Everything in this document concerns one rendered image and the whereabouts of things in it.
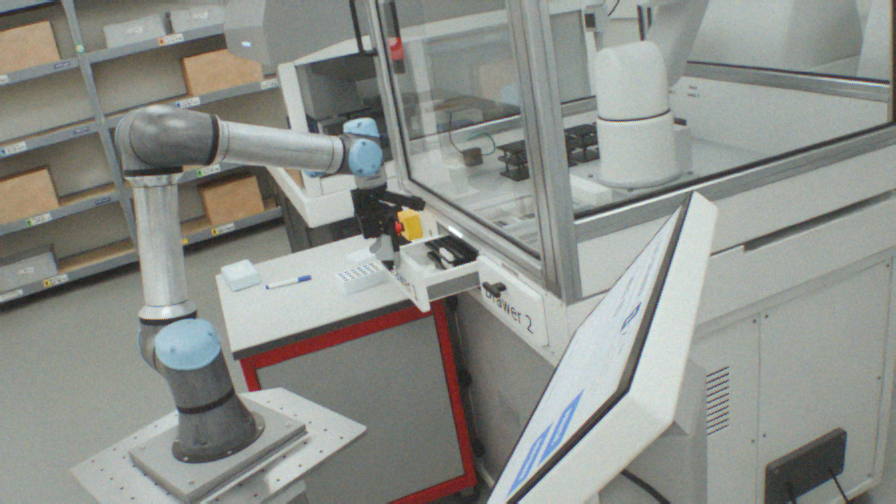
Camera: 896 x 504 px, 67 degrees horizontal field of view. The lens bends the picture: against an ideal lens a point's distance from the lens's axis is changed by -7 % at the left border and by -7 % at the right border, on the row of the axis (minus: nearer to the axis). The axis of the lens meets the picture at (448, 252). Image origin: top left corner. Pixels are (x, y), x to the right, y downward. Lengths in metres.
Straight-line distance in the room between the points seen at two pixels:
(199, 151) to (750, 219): 1.07
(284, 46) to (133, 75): 3.40
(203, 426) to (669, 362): 0.97
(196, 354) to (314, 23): 1.38
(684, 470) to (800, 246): 0.89
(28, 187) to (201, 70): 1.42
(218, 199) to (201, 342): 4.15
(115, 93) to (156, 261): 4.33
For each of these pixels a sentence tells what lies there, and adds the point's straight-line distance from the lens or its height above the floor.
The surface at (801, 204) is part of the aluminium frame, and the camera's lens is 1.65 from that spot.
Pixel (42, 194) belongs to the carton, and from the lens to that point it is 5.42.
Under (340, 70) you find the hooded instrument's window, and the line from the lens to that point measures 2.51.
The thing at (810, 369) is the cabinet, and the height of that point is 0.56.
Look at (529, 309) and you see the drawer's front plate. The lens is 1.45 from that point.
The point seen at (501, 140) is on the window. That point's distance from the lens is 1.45.
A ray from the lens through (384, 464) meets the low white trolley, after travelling 2.16.
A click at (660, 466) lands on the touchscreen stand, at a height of 0.98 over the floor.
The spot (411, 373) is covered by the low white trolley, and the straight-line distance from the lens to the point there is 2.05.
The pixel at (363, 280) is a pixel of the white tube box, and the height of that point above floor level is 0.79.
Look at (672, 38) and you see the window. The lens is 1.38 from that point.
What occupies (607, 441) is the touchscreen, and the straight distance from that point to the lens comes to 0.64.
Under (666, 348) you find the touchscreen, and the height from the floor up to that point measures 1.18.
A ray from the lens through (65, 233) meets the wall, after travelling 5.91.
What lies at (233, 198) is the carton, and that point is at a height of 0.30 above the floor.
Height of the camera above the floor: 1.53
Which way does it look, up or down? 20 degrees down
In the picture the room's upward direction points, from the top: 10 degrees counter-clockwise
